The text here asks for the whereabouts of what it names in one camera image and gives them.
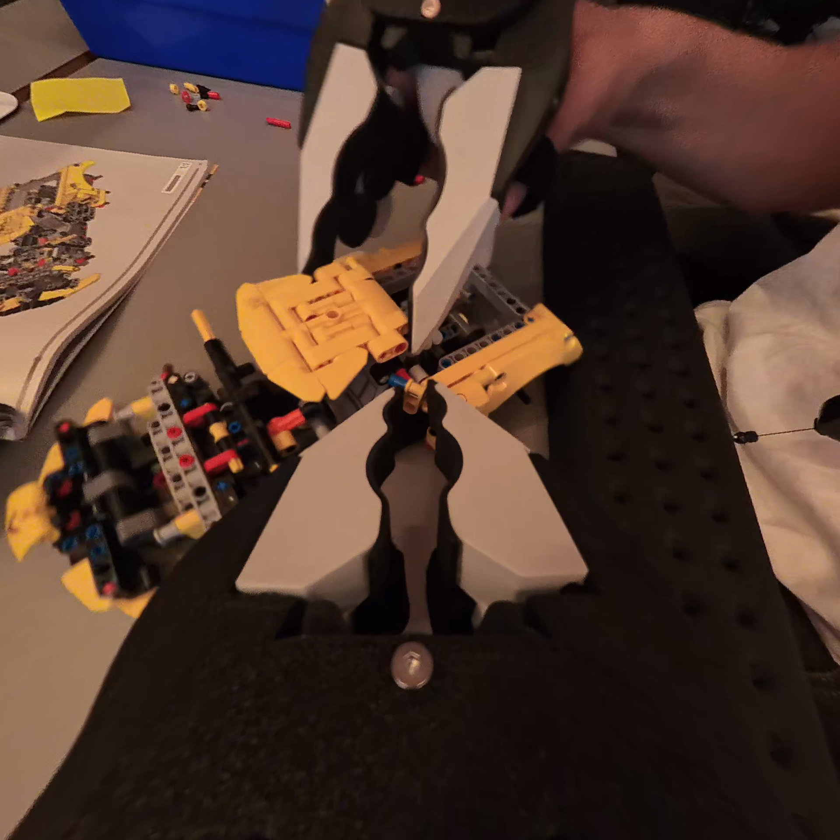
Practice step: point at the scattered small toy brick pieces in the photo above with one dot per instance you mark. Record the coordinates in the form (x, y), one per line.
(197, 98)

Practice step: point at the blue storage bin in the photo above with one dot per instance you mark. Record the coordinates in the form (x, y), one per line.
(197, 39)

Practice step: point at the person's right forearm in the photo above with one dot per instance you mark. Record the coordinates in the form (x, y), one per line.
(781, 131)

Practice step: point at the person's right hand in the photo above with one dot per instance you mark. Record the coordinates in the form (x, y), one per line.
(643, 85)

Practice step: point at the open instruction booklet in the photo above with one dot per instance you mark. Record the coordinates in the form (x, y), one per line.
(131, 216)

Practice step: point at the yellow paper piece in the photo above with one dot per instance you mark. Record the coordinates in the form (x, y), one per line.
(79, 98)

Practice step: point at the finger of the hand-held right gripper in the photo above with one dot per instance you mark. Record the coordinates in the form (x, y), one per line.
(325, 144)
(472, 164)

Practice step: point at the yellow toy brick connector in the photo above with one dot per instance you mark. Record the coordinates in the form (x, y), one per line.
(415, 392)

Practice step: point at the yellow toy brick car model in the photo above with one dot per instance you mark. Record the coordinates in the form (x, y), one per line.
(315, 321)

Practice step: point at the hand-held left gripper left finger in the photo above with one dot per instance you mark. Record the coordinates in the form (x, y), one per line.
(315, 518)

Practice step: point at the black dimpled chair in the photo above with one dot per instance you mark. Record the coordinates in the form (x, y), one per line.
(656, 426)

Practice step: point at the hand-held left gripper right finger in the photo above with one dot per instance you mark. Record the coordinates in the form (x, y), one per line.
(518, 518)

